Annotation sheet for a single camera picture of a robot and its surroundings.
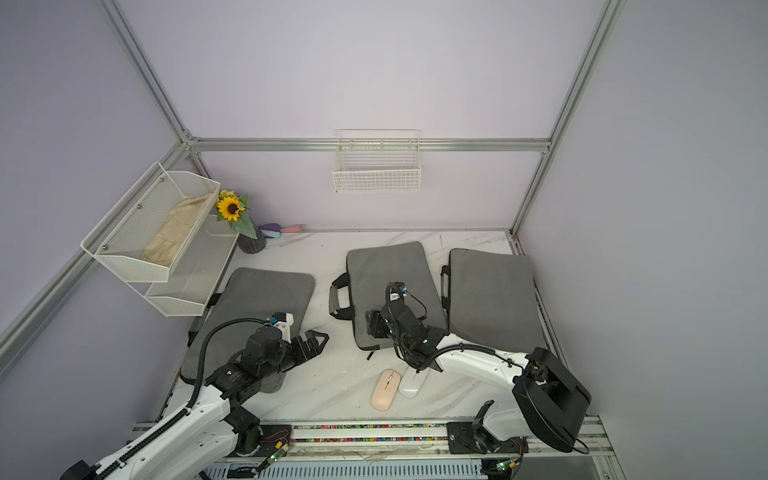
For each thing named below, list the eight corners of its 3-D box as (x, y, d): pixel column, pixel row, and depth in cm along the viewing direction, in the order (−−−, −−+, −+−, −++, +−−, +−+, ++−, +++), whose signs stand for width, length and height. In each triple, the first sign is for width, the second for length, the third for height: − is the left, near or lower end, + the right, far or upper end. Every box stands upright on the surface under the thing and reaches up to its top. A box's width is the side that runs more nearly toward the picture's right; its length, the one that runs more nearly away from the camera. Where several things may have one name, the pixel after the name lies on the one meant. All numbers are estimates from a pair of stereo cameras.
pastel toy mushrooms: (259, 238, 121) (257, 234, 119) (263, 227, 125) (261, 223, 124) (301, 238, 121) (299, 234, 119) (304, 227, 125) (302, 223, 124)
